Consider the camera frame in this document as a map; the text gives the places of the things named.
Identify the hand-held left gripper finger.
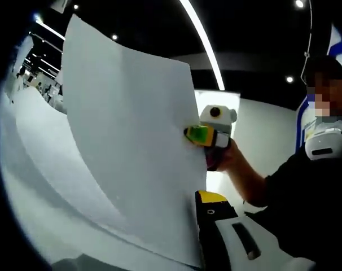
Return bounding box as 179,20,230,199
195,189,316,271

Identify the stack of printing papers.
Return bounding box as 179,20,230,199
60,14,208,269

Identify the person's right hand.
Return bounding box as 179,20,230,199
217,139,245,172

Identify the long ceiling light strip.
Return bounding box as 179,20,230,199
178,0,225,91
32,18,66,40

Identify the person in dark shirt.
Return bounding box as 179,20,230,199
244,146,342,260

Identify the white chest device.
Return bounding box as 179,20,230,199
305,118,342,161

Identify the person's head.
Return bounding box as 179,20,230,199
303,55,342,85

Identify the blue wall poster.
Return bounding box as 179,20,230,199
295,24,342,155

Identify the hanging thin cable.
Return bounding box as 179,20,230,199
300,0,314,82

